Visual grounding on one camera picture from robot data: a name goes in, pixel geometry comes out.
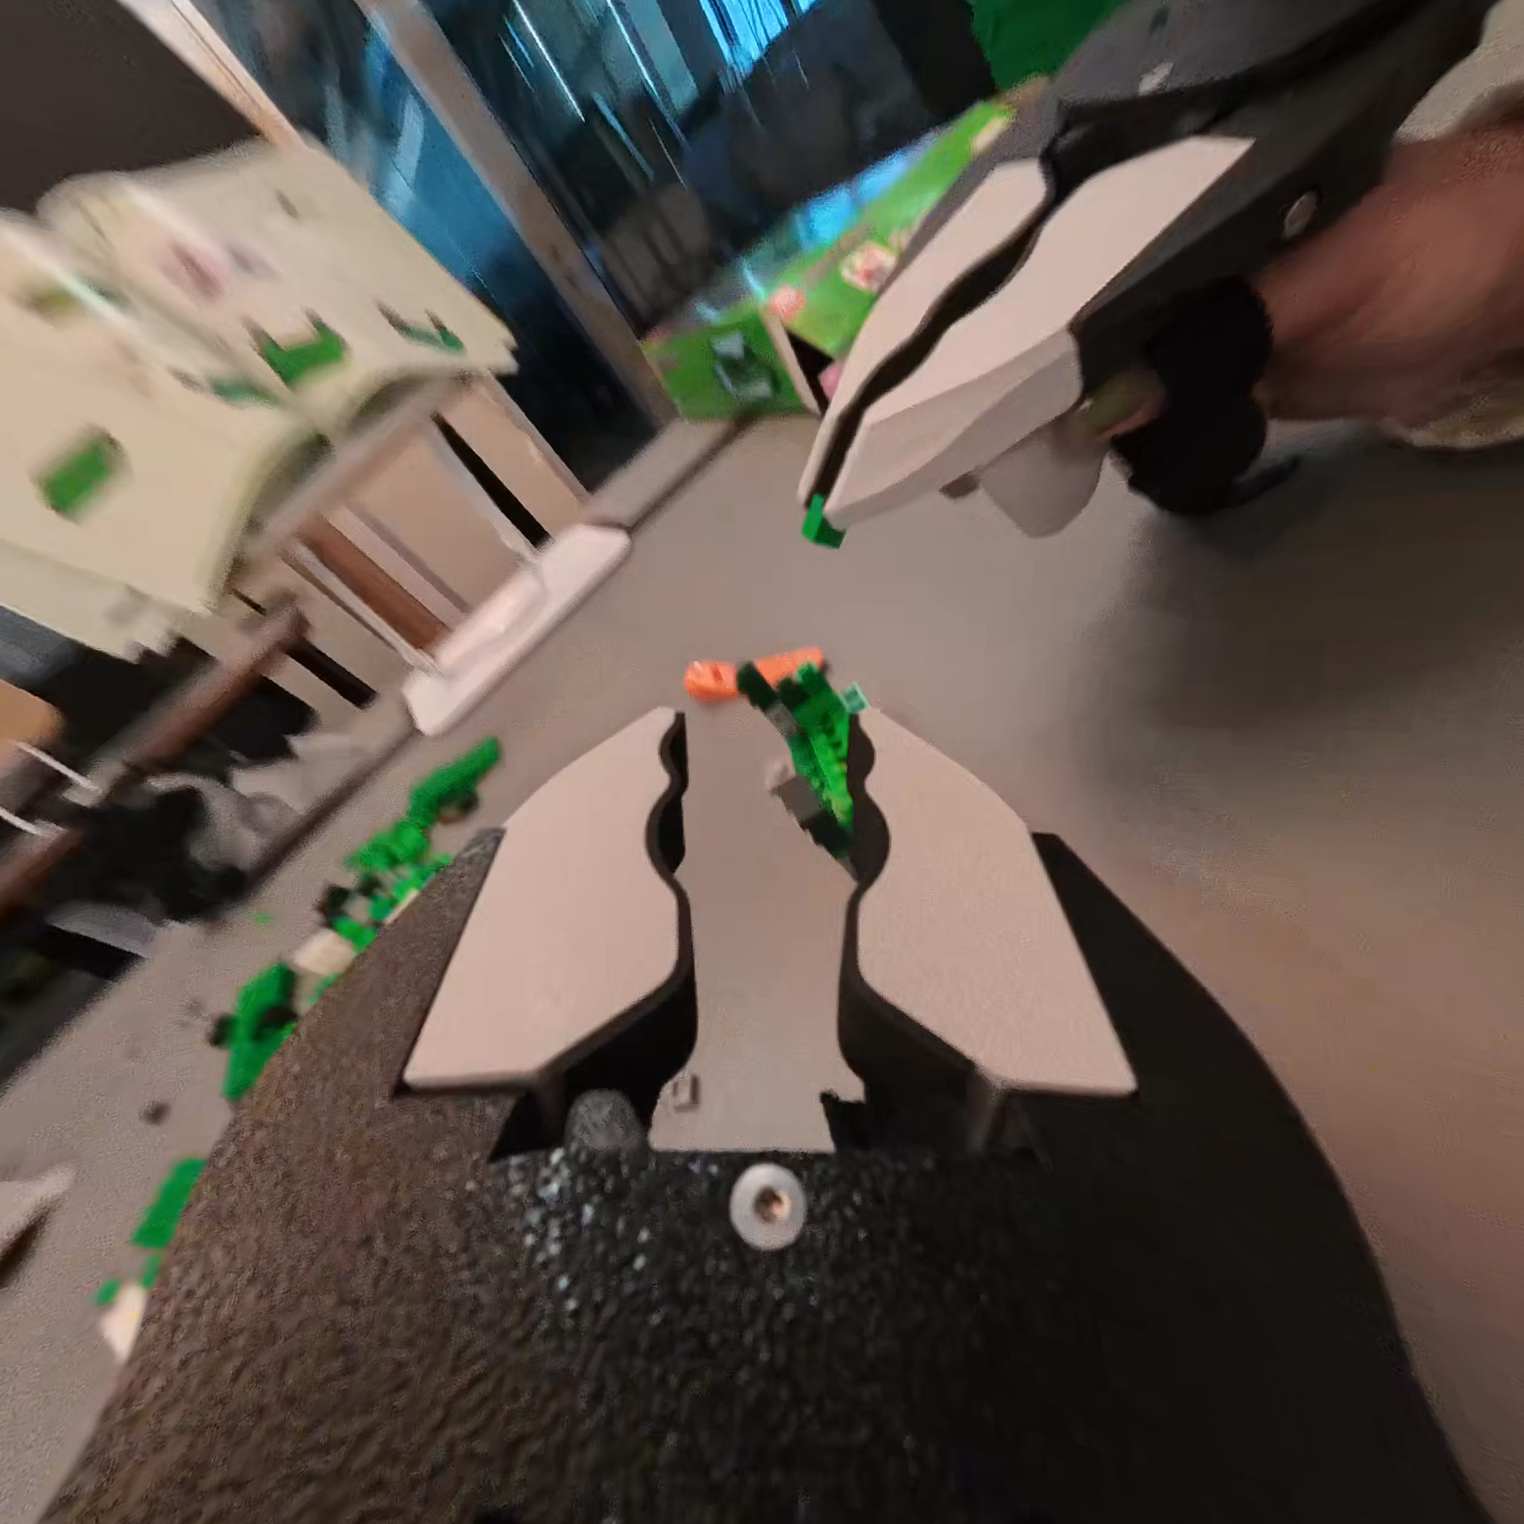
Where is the black and white backpack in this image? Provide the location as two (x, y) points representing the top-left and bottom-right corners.
(47, 762), (299, 931)

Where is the green lego set box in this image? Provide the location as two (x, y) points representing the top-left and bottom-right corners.
(642, 101), (1014, 421)

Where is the white wedge part black base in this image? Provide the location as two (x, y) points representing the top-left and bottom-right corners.
(0, 1165), (76, 1257)

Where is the pile of lego pieces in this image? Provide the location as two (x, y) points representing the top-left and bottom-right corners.
(94, 738), (503, 1346)

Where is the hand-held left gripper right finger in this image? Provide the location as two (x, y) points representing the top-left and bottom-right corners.
(838, 707), (1141, 1099)

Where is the orange brick separator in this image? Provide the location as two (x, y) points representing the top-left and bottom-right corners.
(684, 646), (829, 704)

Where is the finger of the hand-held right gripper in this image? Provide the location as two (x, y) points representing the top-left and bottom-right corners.
(818, 134), (1259, 528)
(798, 158), (1058, 508)

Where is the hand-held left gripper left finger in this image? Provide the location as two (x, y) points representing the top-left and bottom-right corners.
(401, 706), (699, 1090)

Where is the glass window wall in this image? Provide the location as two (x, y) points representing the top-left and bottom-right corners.
(357, 0), (991, 419)

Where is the lego instruction booklet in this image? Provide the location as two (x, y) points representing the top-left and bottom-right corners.
(0, 136), (519, 657)

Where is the wooden desk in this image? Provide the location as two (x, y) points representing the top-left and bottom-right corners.
(0, 608), (312, 907)

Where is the green lego assembly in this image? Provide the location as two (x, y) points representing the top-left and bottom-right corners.
(737, 660), (876, 863)

